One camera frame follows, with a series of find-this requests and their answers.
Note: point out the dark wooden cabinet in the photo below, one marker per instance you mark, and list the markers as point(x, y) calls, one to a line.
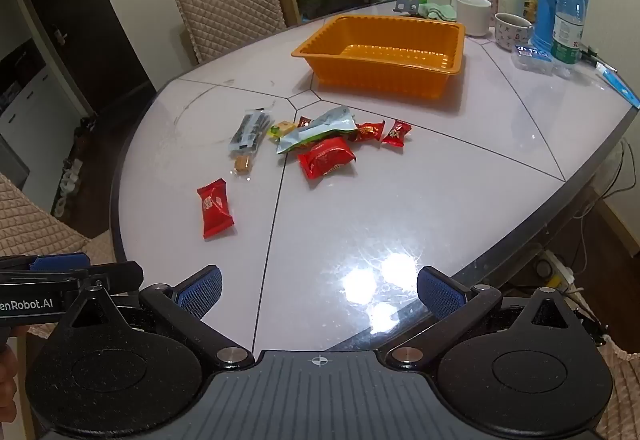
point(65, 20)

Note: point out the large red snack packet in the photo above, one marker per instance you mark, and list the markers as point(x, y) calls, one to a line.
point(325, 158)

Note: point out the white mug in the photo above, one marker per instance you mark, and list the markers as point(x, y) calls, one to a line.
point(474, 18)

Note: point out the yellow candy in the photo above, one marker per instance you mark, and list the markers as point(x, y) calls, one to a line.
point(282, 127)

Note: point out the patterned ceramic cup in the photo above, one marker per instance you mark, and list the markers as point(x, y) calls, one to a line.
point(512, 33)

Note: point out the black pen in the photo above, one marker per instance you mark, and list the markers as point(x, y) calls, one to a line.
point(591, 55)

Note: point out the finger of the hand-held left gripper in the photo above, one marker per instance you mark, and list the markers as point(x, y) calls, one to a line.
point(120, 276)
point(55, 262)

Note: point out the silver green snack packet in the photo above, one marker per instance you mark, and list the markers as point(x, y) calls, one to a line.
point(315, 130)

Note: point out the small red candy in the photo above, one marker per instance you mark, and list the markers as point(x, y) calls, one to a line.
point(304, 122)

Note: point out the red wafer packet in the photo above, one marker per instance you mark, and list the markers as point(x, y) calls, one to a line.
point(215, 210)

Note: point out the clear water bottle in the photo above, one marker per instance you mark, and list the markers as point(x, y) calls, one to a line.
point(567, 25)

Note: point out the blue white tube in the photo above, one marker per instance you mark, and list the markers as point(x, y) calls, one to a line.
point(620, 85)

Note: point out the white power strip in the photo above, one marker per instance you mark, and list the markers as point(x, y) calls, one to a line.
point(555, 272)

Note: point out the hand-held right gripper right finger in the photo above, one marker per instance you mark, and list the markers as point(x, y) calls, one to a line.
point(442, 292)

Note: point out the beige quilted chair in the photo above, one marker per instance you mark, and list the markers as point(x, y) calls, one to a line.
point(35, 220)
point(620, 385)
point(230, 5)

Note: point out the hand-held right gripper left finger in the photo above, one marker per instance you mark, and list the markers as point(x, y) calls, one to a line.
point(200, 291)

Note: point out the dark clear snack packet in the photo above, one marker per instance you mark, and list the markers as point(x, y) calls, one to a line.
point(248, 130)

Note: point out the green cloth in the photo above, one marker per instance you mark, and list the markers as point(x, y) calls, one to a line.
point(439, 11)

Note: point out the orange plastic tray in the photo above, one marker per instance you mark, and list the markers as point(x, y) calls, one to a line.
point(390, 55)

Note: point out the person's left hand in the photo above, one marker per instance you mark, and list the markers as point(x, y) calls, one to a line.
point(6, 380)

